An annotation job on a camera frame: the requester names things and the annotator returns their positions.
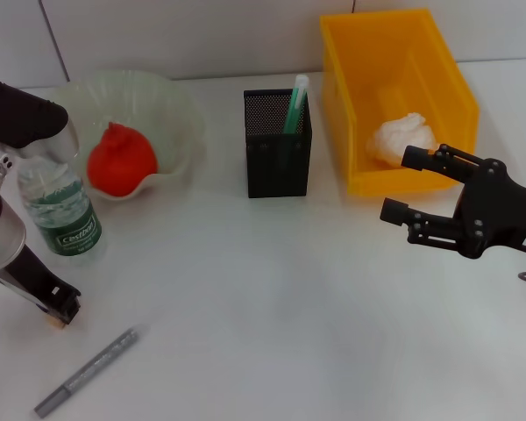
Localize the clear green-label water bottle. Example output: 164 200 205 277
16 153 109 267

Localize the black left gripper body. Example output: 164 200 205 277
0 245 82 313

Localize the white paper ball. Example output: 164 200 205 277
366 111 437 167

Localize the black mesh pen holder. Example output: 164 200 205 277
243 88 313 199

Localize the yellow plastic bin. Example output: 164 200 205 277
319 7 482 196

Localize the grey marker pen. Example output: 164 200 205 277
33 325 149 418

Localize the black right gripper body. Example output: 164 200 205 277
453 158 526 260

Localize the green glass fruit plate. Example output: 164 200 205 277
47 69 210 203

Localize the mint green pen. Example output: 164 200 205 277
282 74 310 135

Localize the red-orange toy orange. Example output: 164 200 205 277
86 121 159 197

